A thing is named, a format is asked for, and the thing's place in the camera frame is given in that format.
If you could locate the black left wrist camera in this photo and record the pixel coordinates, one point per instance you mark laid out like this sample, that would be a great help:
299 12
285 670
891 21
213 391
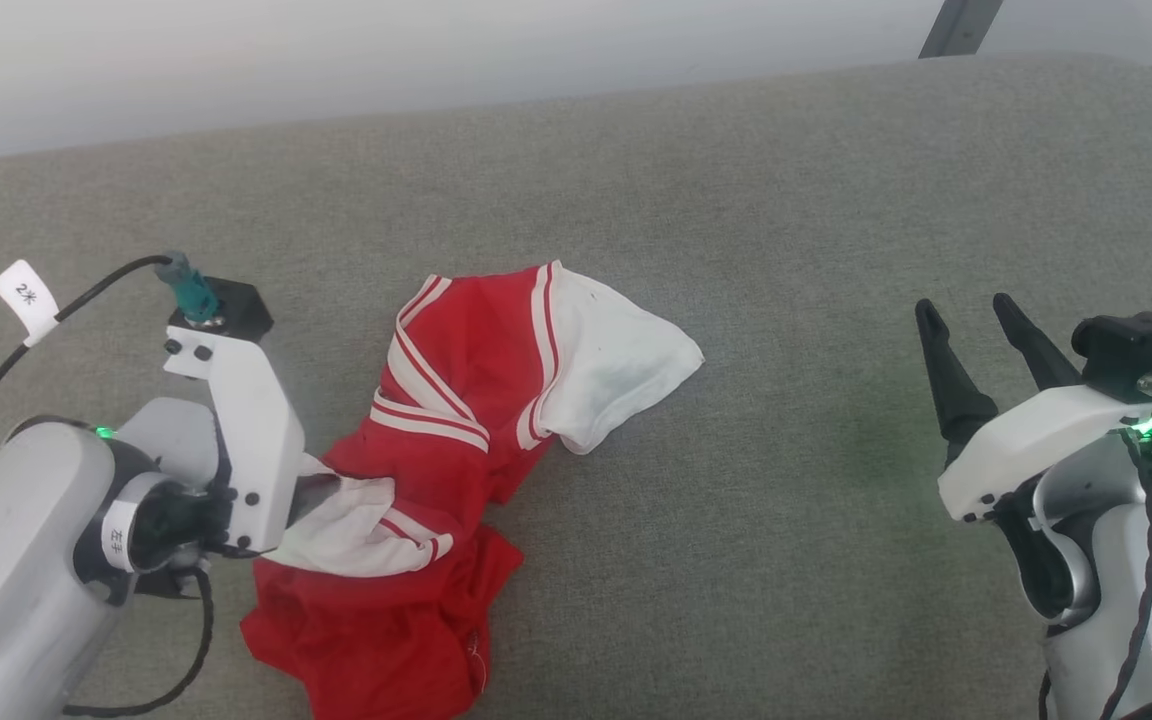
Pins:
236 310

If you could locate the red and white jersey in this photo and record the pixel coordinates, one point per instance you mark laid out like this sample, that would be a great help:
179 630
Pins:
456 400

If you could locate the grey metal pole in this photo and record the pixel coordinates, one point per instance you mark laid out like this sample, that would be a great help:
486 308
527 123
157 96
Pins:
958 28

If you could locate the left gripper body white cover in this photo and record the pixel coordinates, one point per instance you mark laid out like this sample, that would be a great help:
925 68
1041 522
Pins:
251 440

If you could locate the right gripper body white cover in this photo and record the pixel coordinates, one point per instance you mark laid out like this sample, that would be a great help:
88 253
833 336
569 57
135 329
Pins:
1036 440

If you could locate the teal left camera plug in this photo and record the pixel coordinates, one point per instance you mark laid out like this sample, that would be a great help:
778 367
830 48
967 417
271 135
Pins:
191 290

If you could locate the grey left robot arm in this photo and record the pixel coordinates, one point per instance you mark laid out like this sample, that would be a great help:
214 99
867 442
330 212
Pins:
16 560

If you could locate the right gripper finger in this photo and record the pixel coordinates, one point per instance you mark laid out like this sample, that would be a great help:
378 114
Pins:
961 400
1041 350

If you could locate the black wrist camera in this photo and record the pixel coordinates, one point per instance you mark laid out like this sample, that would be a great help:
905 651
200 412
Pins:
236 310
1131 350

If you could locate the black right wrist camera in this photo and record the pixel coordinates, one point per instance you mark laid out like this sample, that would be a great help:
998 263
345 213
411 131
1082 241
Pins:
1131 350

